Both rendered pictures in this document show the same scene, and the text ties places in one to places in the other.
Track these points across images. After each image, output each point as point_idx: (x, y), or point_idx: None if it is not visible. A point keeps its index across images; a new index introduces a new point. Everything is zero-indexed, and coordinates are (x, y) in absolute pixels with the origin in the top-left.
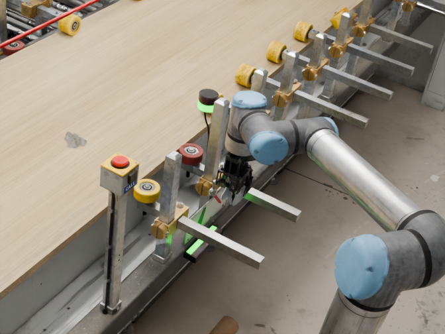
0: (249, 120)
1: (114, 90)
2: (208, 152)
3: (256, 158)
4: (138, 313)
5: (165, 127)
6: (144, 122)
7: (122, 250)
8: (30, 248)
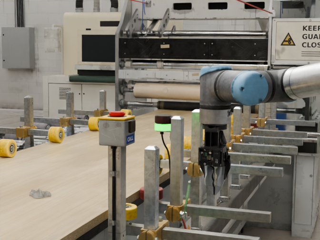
0: (225, 74)
1: (62, 173)
2: (172, 175)
3: (243, 96)
4: None
5: None
6: (98, 183)
7: (125, 230)
8: None
